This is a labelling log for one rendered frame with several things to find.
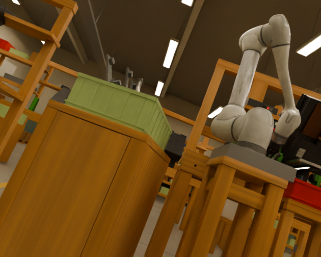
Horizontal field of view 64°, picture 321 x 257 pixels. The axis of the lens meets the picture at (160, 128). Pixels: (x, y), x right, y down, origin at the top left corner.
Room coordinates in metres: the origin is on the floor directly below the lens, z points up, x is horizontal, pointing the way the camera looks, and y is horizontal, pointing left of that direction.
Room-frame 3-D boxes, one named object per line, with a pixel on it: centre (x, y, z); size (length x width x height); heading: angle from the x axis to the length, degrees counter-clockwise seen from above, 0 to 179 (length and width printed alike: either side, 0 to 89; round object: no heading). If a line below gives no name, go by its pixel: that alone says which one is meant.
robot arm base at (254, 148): (1.34, -0.50, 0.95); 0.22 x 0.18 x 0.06; 98
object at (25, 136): (9.54, 4.82, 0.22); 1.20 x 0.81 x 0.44; 5
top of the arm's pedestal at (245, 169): (1.34, -0.48, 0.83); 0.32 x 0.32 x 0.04; 89
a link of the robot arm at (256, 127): (1.35, -0.48, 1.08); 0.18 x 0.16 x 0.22; 29
